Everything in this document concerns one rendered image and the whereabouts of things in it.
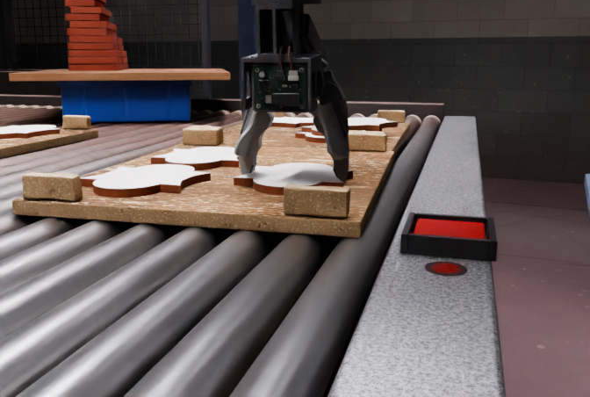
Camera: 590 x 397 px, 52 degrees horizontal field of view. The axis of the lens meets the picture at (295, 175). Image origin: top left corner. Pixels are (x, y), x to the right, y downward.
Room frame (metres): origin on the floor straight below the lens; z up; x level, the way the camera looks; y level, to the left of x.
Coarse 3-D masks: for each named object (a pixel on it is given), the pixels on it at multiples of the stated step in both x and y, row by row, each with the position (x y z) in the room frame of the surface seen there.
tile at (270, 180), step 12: (264, 168) 0.70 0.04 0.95; (276, 168) 0.70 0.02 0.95; (288, 168) 0.70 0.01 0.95; (300, 168) 0.70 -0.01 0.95; (312, 168) 0.70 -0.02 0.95; (324, 168) 0.70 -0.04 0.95; (240, 180) 0.65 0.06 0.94; (252, 180) 0.65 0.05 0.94; (264, 180) 0.63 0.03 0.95; (276, 180) 0.63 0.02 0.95; (288, 180) 0.63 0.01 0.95; (300, 180) 0.63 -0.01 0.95; (312, 180) 0.63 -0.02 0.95; (324, 180) 0.63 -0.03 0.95; (336, 180) 0.63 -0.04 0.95; (264, 192) 0.61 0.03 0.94; (276, 192) 0.60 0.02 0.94
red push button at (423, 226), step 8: (416, 224) 0.52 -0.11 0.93; (424, 224) 0.52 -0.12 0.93; (432, 224) 0.52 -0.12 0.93; (440, 224) 0.52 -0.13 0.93; (448, 224) 0.52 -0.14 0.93; (456, 224) 0.52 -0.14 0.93; (464, 224) 0.52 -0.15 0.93; (472, 224) 0.52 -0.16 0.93; (480, 224) 0.52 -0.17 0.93; (416, 232) 0.49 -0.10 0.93; (424, 232) 0.49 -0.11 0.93; (432, 232) 0.49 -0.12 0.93; (440, 232) 0.49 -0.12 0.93; (448, 232) 0.49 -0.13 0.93; (456, 232) 0.49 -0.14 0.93; (464, 232) 0.49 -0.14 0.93; (472, 232) 0.49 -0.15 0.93; (480, 232) 0.49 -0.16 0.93
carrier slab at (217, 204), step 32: (256, 160) 0.82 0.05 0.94; (288, 160) 0.82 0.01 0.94; (320, 160) 0.82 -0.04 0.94; (352, 160) 0.82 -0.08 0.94; (384, 160) 0.82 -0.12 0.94; (160, 192) 0.61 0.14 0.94; (192, 192) 0.61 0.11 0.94; (224, 192) 0.61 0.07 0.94; (256, 192) 0.61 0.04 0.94; (352, 192) 0.61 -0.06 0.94; (160, 224) 0.55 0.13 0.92; (192, 224) 0.54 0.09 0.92; (224, 224) 0.53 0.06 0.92; (256, 224) 0.52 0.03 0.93; (288, 224) 0.52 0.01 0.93; (320, 224) 0.51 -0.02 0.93; (352, 224) 0.50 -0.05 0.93
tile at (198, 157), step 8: (176, 152) 0.82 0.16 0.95; (184, 152) 0.82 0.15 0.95; (192, 152) 0.82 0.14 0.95; (200, 152) 0.82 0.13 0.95; (208, 152) 0.82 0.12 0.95; (216, 152) 0.82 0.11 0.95; (224, 152) 0.82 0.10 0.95; (232, 152) 0.82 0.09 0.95; (152, 160) 0.79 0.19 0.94; (160, 160) 0.79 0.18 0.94; (168, 160) 0.76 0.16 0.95; (176, 160) 0.76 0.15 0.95; (184, 160) 0.76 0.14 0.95; (192, 160) 0.76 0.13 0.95; (200, 160) 0.76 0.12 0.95; (208, 160) 0.76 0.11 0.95; (216, 160) 0.76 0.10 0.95; (224, 160) 0.76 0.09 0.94; (232, 160) 0.76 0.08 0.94; (200, 168) 0.74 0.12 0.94; (208, 168) 0.75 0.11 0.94
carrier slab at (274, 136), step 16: (240, 128) 1.19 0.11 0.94; (272, 128) 1.19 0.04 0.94; (288, 128) 1.19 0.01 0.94; (384, 128) 1.19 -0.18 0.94; (400, 128) 1.19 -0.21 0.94; (224, 144) 0.97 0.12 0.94; (272, 144) 0.97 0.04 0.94; (288, 144) 0.97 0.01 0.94; (304, 144) 0.97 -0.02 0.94; (320, 144) 0.97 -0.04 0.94
